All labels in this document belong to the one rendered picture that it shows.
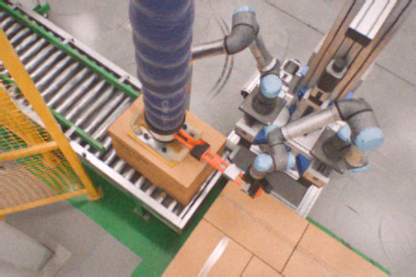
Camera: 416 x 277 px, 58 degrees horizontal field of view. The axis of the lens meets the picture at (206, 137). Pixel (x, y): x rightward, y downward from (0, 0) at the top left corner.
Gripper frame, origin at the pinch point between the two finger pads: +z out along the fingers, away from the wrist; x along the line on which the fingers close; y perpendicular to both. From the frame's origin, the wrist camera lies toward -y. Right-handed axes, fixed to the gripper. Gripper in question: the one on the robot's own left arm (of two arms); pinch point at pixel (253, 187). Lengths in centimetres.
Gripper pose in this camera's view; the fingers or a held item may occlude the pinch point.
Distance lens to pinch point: 204.8
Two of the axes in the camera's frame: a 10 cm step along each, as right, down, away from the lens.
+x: -6.0, 7.0, -3.9
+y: -8.0, -5.8, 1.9
